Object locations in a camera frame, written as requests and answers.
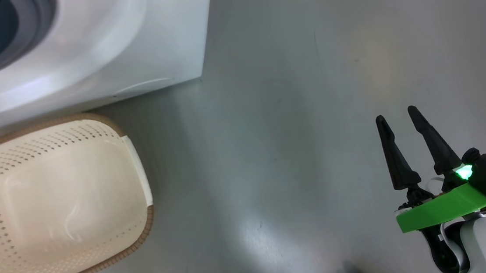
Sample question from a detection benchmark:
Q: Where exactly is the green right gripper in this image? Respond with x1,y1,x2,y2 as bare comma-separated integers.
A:
375,99,486,235

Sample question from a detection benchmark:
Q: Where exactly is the grey rubber door seal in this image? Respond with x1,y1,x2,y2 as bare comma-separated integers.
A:
0,0,65,80

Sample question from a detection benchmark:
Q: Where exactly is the white front-load washing machine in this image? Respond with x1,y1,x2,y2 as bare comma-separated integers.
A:
0,0,225,143

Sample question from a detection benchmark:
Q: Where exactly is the cream perforated laundry basket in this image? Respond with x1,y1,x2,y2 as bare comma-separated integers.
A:
0,108,160,273

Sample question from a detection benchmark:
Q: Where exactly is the round white filter cover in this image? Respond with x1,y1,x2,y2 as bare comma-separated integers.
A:
111,76,175,99

